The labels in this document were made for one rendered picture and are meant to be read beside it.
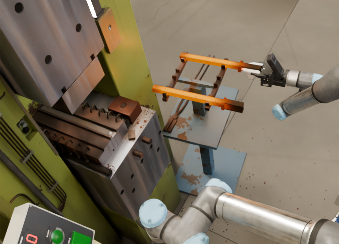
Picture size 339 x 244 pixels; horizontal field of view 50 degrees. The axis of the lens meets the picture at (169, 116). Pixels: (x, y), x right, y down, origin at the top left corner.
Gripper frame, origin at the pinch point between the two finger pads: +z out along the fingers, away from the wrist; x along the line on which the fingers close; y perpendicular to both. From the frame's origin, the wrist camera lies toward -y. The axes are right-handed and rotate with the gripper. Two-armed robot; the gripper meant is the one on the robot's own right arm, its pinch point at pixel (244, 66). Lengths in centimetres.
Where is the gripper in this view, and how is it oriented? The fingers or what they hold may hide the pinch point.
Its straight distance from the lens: 178.4
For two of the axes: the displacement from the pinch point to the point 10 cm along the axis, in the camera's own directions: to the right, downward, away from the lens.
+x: 3.9, -7.6, 5.2
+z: -9.1, -2.2, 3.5
